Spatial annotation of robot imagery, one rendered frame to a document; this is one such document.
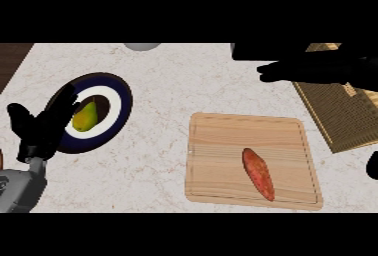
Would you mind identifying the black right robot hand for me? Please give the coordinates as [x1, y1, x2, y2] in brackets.
[256, 42, 378, 93]

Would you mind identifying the orange-red sweet potato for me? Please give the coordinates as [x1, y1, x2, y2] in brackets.
[241, 147, 276, 202]

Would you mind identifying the black box appliance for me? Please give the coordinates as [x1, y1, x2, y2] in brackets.
[230, 42, 309, 62]

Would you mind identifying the pale wooden cutting board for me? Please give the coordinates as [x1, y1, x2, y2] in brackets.
[183, 112, 325, 212]

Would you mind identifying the grey round object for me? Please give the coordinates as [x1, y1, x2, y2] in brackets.
[123, 42, 164, 52]

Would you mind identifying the yellow-green pear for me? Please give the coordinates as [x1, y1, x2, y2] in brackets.
[71, 100, 101, 133]

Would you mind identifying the dark blue and white plate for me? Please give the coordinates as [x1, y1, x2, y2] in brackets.
[44, 71, 134, 155]

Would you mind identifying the dark brown wooden panel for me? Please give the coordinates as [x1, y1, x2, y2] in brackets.
[0, 42, 37, 95]

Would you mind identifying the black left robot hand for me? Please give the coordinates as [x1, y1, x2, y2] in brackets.
[6, 83, 83, 164]

